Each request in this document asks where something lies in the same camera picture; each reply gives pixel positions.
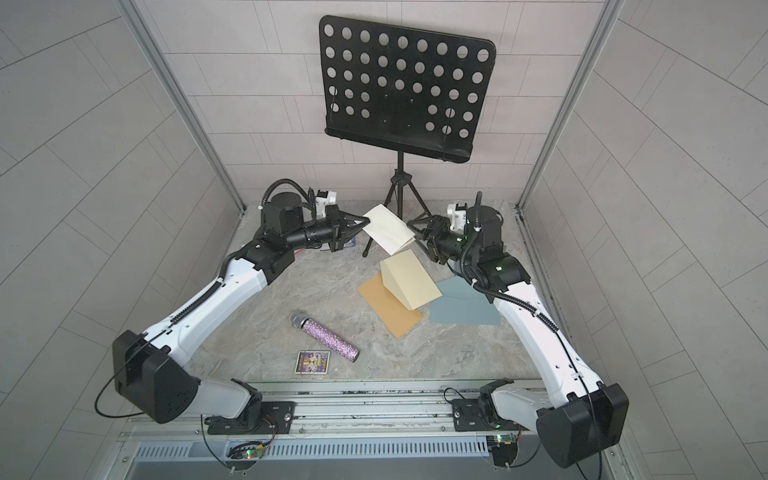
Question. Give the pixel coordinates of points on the tan brown envelope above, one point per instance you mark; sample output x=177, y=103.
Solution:
x=395, y=316

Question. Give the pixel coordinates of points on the cream envelope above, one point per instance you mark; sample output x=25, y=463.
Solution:
x=406, y=279

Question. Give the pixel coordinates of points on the right small circuit board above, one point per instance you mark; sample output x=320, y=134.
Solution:
x=503, y=450

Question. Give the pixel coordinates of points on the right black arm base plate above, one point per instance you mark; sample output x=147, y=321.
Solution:
x=468, y=417

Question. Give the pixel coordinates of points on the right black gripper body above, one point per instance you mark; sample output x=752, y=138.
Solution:
x=450, y=244

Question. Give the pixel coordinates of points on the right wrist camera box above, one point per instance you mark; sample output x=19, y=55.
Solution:
x=457, y=215

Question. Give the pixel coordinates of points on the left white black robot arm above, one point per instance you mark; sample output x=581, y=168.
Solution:
x=149, y=367

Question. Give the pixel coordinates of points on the small colourful card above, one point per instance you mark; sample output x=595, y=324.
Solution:
x=312, y=362

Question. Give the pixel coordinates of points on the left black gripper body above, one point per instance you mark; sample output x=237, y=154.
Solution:
x=318, y=232

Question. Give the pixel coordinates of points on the blue-grey envelope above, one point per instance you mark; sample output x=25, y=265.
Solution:
x=462, y=305

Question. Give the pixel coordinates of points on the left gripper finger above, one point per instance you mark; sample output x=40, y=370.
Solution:
x=338, y=244
x=346, y=221

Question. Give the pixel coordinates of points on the left small circuit board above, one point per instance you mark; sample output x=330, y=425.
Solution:
x=248, y=451

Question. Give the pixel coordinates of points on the aluminium mounting rail frame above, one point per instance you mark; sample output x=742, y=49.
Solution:
x=379, y=420

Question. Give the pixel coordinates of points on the purple glitter microphone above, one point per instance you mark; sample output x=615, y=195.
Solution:
x=325, y=336

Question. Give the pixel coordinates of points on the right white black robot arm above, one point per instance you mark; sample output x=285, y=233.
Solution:
x=578, y=415

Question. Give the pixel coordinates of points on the black perforated music stand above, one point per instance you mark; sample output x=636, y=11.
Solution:
x=409, y=90

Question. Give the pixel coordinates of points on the cream letter paper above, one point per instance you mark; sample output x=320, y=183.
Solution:
x=387, y=230

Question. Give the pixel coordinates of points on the small circuit board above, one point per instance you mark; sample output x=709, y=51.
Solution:
x=248, y=451
x=503, y=450

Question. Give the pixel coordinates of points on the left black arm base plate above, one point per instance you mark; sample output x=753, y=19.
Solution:
x=261, y=418

